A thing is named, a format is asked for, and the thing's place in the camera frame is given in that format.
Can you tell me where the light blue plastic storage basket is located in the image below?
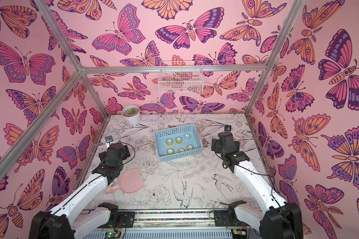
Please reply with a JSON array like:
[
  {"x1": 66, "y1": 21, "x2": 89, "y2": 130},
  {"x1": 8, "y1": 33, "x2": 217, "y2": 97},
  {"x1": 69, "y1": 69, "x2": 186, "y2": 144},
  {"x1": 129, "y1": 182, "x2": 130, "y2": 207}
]
[{"x1": 153, "y1": 124, "x2": 203, "y2": 162}]

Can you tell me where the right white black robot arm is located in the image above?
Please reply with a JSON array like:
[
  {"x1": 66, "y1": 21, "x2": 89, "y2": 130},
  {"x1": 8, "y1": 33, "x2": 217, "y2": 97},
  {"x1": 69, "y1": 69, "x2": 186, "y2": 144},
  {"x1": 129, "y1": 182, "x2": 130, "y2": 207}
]
[{"x1": 211, "y1": 131, "x2": 304, "y2": 239}]

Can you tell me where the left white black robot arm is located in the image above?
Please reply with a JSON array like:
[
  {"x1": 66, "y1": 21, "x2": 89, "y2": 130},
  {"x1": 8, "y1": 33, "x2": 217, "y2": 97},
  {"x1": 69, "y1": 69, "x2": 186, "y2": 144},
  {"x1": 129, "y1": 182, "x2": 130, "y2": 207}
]
[{"x1": 29, "y1": 142, "x2": 130, "y2": 239}]

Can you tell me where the pink hand mirror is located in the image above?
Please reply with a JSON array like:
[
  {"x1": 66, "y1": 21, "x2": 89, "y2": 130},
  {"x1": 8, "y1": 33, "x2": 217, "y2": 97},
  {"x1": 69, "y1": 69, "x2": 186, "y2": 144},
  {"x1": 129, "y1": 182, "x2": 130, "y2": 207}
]
[{"x1": 105, "y1": 168, "x2": 145, "y2": 194}]

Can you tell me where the white pot with succulent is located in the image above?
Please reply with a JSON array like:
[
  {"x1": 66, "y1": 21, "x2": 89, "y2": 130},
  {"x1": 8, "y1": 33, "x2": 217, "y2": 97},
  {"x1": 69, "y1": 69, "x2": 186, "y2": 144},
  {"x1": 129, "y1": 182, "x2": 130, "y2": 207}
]
[{"x1": 122, "y1": 105, "x2": 141, "y2": 125}]

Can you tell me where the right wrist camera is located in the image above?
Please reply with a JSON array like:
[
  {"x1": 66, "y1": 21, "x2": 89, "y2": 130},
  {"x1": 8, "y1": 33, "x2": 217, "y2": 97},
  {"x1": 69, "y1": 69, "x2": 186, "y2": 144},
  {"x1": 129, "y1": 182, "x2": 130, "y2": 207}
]
[{"x1": 224, "y1": 124, "x2": 232, "y2": 132}]

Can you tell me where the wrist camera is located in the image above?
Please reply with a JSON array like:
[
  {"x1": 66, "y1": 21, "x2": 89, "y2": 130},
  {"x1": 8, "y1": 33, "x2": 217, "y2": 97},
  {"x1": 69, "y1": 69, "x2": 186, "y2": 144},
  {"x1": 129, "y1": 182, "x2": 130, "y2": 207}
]
[
  {"x1": 224, "y1": 124, "x2": 232, "y2": 132},
  {"x1": 105, "y1": 135, "x2": 114, "y2": 147}
]

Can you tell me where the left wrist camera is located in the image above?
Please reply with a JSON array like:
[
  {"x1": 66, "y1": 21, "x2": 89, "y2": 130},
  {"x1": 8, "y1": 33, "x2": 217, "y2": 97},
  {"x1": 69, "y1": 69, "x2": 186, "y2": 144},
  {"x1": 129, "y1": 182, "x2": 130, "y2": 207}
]
[{"x1": 105, "y1": 135, "x2": 114, "y2": 147}]

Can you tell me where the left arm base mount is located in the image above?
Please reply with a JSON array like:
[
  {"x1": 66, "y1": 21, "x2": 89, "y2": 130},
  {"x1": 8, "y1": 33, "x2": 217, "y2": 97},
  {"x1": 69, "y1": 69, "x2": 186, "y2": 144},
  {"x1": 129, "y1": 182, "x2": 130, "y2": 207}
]
[{"x1": 90, "y1": 202, "x2": 136, "y2": 229}]

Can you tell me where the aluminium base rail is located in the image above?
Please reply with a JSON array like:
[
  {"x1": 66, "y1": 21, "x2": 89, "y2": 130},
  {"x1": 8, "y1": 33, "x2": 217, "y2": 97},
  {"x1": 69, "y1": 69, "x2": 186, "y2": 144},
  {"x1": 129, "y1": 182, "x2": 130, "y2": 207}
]
[{"x1": 46, "y1": 208, "x2": 303, "y2": 239}]

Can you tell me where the white wire wall basket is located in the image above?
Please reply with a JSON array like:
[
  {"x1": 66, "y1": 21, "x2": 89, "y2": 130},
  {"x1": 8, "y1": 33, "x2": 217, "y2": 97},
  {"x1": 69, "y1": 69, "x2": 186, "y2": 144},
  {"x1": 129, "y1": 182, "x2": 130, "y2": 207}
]
[{"x1": 157, "y1": 61, "x2": 204, "y2": 94}]

